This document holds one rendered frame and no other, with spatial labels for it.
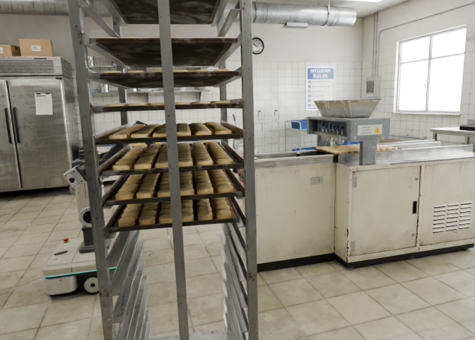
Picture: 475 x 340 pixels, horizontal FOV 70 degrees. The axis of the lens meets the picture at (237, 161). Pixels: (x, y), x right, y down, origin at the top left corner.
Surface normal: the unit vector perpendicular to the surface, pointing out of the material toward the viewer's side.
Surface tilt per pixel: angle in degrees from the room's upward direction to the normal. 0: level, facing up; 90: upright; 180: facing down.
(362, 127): 90
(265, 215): 90
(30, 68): 90
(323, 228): 90
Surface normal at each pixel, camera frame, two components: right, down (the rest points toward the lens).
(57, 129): 0.29, 0.15
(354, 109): 0.24, 0.48
